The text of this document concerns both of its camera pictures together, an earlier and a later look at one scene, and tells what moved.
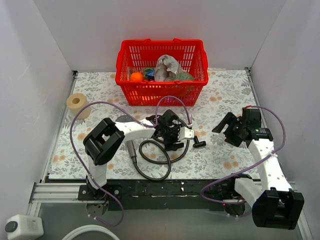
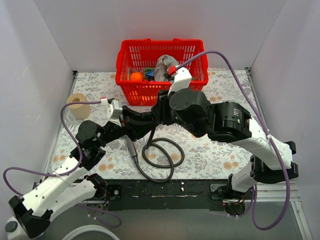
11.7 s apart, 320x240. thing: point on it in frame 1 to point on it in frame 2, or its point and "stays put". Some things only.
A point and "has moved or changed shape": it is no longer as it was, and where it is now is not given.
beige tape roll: x=75 y=102 stays put
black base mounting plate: x=173 y=195 stays put
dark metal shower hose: x=159 y=163 has moved or changed shape
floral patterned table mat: x=156 y=142 stays put
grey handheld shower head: x=130 y=143 stays put
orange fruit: x=136 y=76 stays put
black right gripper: x=230 y=130 to x=162 y=109
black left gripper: x=173 y=136 to x=124 y=121
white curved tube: x=90 y=228 stays put
